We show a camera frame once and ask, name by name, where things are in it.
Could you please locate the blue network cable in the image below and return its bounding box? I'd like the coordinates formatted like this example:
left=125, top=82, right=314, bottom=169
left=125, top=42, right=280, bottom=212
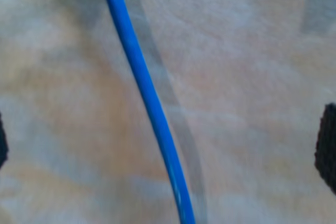
left=98, top=0, right=197, bottom=224

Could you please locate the brown packing paper envelope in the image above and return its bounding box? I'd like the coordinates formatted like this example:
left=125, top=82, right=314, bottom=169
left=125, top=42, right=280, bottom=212
left=0, top=0, right=336, bottom=224

